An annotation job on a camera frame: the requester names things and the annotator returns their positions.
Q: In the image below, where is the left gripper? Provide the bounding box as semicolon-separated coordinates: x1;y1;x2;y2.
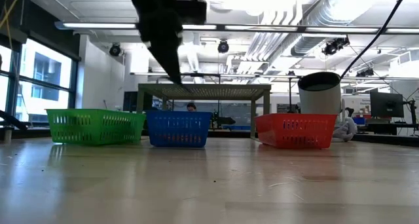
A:
130;0;207;84

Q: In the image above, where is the green plastic basket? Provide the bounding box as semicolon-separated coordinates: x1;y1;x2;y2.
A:
45;108;147;146

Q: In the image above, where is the black background desk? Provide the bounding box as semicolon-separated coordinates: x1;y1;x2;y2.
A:
355;117;419;136

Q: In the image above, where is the black screen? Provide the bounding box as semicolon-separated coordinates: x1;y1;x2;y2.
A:
123;91;153;113

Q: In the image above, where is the blue plastic basket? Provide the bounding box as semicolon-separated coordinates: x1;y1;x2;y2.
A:
145;110;213;149

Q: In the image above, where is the long ceiling light bar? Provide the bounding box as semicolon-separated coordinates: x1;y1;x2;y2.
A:
54;20;419;35

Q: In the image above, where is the large black-framed window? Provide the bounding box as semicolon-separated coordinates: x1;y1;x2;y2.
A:
0;37;81;133

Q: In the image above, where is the red plastic basket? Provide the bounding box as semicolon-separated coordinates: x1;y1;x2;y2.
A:
254;113;338;150

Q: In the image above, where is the white round cup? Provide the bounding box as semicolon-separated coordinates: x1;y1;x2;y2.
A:
297;71;343;115

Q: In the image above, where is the black ceiling spotlight cluster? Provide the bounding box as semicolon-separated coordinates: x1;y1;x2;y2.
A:
322;36;350;56

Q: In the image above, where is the black slanted bar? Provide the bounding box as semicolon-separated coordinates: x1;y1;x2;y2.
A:
0;109;29;130

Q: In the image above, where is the crumpled white plastic bag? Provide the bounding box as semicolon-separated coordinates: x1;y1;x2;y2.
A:
332;98;358;142

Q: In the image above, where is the black computer monitor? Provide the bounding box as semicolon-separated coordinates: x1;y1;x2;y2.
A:
369;91;405;119

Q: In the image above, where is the silver ventilation duct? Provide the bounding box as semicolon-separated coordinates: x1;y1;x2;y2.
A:
289;0;364;56

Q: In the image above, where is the yellow hanging cable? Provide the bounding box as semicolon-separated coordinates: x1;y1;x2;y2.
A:
0;0;22;54

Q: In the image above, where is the small grey post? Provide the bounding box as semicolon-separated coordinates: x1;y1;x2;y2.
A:
2;125;14;143

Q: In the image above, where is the long black cable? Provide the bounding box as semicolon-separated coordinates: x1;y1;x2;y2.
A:
340;0;412;81

